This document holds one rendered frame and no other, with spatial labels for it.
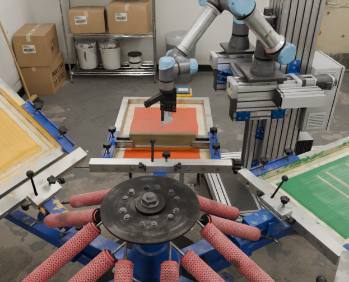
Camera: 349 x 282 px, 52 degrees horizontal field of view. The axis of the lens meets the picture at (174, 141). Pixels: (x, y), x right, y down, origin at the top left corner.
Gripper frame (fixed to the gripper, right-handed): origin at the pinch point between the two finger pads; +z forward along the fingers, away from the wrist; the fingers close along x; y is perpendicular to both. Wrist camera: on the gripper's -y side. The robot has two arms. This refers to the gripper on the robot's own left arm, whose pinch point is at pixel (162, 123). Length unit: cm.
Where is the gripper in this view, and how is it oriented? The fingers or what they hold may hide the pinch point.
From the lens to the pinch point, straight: 189.6
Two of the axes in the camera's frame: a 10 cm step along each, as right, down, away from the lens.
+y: 10.0, 0.2, 0.1
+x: 0.0, -5.2, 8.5
